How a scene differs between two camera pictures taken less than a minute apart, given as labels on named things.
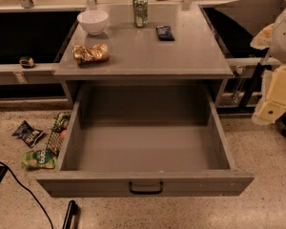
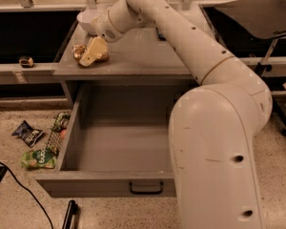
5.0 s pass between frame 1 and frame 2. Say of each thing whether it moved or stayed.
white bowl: stayed
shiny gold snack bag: stayed
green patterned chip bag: stayed
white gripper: moved
